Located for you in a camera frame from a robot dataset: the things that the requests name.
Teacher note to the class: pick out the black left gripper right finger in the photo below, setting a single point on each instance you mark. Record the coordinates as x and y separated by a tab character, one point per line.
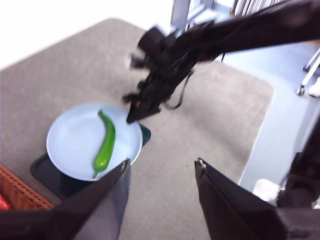
237	215

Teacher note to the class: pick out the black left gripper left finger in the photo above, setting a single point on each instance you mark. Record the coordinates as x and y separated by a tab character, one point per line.
62	225

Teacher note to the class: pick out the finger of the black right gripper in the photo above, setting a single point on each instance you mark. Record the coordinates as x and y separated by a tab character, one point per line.
135	111
148	111

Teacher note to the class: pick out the long green pepper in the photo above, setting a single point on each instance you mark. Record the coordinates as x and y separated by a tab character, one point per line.
107	145

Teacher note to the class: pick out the light blue plate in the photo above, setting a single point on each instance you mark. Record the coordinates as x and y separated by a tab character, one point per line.
75	140

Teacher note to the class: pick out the white box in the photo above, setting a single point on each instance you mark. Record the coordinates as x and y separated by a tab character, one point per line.
265	190

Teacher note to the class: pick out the dark green plastic tray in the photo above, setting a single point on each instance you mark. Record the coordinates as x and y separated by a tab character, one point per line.
62	185

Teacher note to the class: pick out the brown wicker basket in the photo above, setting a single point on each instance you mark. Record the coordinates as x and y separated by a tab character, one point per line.
22	192

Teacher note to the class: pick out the orange carrot with green leaves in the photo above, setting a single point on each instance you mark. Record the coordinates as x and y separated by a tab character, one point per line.
4	203

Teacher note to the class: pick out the white rounded object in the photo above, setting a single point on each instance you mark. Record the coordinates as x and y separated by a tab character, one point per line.
315	87

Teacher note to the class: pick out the metal leg with caster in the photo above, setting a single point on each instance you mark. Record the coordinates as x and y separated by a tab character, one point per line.
308	72

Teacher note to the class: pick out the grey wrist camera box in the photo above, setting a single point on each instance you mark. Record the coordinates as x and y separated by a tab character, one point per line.
152	40

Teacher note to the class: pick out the pale metal frame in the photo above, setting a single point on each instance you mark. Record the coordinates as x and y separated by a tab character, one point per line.
180	12

